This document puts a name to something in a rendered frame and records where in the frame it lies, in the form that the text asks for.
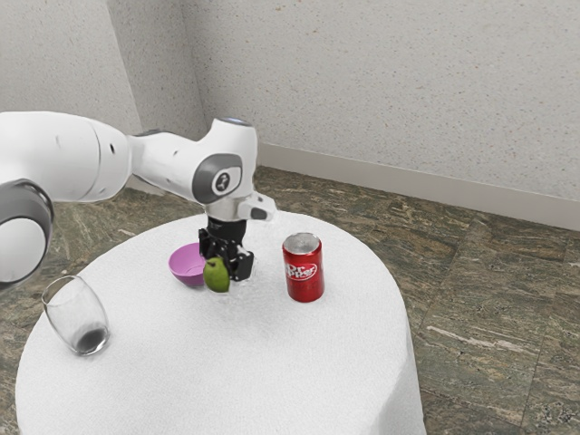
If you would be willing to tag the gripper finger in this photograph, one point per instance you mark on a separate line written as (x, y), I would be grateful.
(241, 268)

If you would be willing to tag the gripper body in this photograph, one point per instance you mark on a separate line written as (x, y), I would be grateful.
(223, 242)

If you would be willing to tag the green pear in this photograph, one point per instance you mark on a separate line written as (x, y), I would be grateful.
(216, 275)

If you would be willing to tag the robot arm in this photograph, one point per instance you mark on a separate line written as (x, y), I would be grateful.
(90, 158)

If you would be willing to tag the purple bowl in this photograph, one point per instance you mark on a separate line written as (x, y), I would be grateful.
(186, 266)

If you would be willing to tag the red soda can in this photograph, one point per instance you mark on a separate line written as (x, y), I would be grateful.
(304, 267)

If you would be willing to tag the clear drinking glass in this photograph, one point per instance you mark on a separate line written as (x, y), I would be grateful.
(78, 316)

